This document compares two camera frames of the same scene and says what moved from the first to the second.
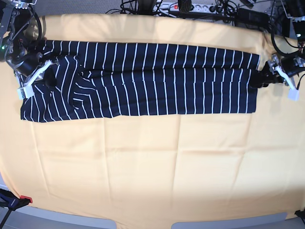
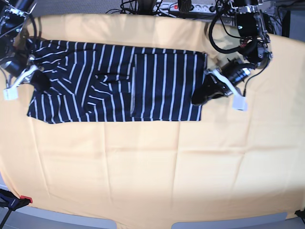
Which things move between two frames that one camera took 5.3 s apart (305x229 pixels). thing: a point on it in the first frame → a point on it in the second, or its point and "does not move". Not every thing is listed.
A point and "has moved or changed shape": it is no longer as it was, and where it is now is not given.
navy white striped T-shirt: (106, 78) has moved or changed shape
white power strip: (171, 7) does not move
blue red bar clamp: (9, 201) does not move
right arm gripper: (291, 66) → (209, 86)
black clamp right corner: (300, 213) does not move
